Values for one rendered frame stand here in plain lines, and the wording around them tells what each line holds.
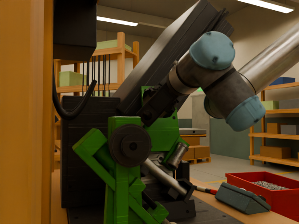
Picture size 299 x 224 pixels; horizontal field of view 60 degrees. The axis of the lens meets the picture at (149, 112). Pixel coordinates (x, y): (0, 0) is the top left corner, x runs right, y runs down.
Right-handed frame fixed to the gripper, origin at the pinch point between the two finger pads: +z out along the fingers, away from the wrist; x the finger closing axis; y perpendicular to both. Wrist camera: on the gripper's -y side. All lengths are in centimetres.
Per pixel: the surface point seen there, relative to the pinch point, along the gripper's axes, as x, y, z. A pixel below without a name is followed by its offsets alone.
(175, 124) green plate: -9.0, 4.3, 2.5
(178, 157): -15.1, -4.9, -1.1
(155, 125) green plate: -4.3, -0.9, 2.5
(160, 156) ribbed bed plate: -11.9, -6.4, 4.0
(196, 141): -185, 321, 586
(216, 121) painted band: -222, 476, 666
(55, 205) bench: 1.1, -35.8, 27.8
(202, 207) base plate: -31.6, -9.4, 3.8
